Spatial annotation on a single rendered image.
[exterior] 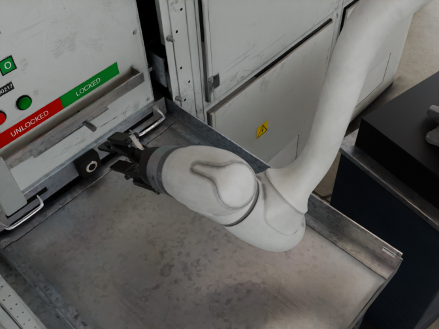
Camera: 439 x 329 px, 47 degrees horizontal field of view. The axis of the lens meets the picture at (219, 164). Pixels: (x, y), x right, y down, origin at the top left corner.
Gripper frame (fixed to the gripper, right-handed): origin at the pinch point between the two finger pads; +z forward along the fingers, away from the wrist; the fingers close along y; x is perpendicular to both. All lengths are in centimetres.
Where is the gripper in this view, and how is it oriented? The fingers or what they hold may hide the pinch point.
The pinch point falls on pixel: (115, 156)
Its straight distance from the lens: 109.4
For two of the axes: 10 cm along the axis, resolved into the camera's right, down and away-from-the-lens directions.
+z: -6.1, -1.2, 7.8
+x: 6.9, -5.7, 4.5
